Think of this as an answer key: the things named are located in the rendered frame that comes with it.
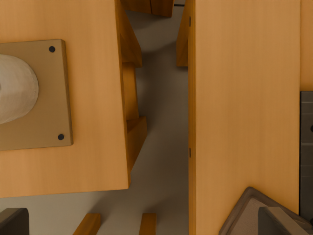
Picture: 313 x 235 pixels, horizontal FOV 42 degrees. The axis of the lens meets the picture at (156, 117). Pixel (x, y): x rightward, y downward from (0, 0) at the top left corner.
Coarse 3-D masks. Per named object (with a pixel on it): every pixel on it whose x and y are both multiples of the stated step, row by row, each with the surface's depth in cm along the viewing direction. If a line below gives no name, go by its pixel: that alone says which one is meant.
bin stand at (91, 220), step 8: (88, 216) 142; (96, 216) 142; (144, 216) 141; (152, 216) 141; (80, 224) 133; (88, 224) 133; (96, 224) 138; (144, 224) 132; (152, 224) 132; (80, 232) 125; (88, 232) 125; (96, 232) 138; (144, 232) 125; (152, 232) 125
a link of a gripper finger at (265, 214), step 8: (264, 208) 15; (272, 208) 14; (280, 208) 14; (264, 216) 14; (272, 216) 14; (280, 216) 14; (288, 216) 14; (264, 224) 14; (272, 224) 13; (280, 224) 13; (288, 224) 13; (296, 224) 13; (264, 232) 14; (272, 232) 13; (280, 232) 12; (288, 232) 12; (296, 232) 12; (304, 232) 12
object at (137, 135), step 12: (120, 0) 74; (120, 12) 72; (120, 24) 70; (120, 36) 73; (132, 36) 101; (132, 48) 98; (132, 60) 116; (132, 72) 120; (132, 84) 120; (132, 96) 121; (132, 108) 121; (132, 120) 116; (144, 120) 131; (132, 132) 80; (144, 132) 126; (132, 144) 78; (132, 156) 76
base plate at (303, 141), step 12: (300, 96) 54; (312, 96) 54; (300, 108) 54; (312, 108) 54; (300, 120) 54; (312, 120) 54; (300, 132) 54; (312, 132) 54; (300, 144) 54; (312, 144) 54; (300, 156) 54; (312, 156) 54; (300, 168) 55; (312, 168) 54; (300, 180) 55; (312, 180) 55; (300, 192) 55; (312, 192) 55; (300, 204) 55; (312, 204) 55; (312, 216) 55; (312, 228) 55
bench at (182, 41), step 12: (312, 0) 55; (300, 12) 56; (312, 12) 56; (180, 24) 108; (300, 24) 56; (312, 24) 56; (180, 36) 109; (300, 36) 56; (312, 36) 56; (180, 48) 109; (300, 48) 56; (312, 48) 56; (180, 60) 121; (300, 60) 56; (312, 60) 56; (300, 72) 56; (312, 72) 56; (300, 84) 56; (312, 84) 56
